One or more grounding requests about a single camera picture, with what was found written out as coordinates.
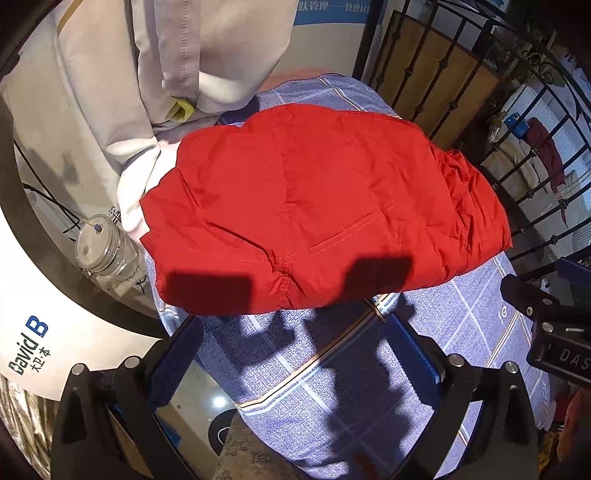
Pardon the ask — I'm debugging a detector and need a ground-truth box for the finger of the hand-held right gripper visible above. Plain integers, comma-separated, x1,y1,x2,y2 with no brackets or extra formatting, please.
501,273,562,320

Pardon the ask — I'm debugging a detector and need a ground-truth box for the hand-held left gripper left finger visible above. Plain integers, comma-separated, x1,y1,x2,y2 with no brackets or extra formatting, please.
51,316,205,480

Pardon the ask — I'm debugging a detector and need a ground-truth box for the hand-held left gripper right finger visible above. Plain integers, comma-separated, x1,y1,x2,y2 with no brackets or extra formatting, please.
387,315,539,480

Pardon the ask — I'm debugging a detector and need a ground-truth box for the red jacket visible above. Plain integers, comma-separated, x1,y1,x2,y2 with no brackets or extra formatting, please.
139,104,514,317

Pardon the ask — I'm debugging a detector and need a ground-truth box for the person's right forearm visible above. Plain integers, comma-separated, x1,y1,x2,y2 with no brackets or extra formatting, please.
560,382,591,468

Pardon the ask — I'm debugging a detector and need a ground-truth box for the blue checked bedsheet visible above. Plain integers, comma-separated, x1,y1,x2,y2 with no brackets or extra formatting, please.
144,73,552,480

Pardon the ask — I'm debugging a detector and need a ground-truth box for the clear plastic jar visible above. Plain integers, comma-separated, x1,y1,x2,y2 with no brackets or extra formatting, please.
75,214,149,297

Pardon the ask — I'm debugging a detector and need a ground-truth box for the floral cushion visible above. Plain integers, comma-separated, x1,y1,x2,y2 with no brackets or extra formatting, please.
216,408,310,480

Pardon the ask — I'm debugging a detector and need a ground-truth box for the cream sofa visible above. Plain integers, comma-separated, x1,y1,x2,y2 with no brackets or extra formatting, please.
480,80,591,252

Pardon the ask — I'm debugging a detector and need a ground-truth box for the dark red cloth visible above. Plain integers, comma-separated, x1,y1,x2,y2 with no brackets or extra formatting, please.
526,117,563,188

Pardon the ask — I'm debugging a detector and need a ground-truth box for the white round printed stand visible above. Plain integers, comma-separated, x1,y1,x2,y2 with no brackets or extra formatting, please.
0,99,174,402

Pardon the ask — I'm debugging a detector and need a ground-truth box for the grey patterned cloth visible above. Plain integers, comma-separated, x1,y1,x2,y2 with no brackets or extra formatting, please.
0,373,54,480

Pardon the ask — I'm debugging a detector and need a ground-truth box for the black iron railing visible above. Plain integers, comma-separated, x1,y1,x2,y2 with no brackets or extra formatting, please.
351,0,591,282

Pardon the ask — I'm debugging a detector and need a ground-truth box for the wooden cabinet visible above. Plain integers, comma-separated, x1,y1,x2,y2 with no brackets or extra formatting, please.
369,9,502,151

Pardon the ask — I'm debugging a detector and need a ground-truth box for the blue and white poster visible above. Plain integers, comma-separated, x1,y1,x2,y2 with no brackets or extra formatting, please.
294,0,370,27

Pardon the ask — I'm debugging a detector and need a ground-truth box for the black cable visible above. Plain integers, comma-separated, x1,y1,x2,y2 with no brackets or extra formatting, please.
14,138,86,243

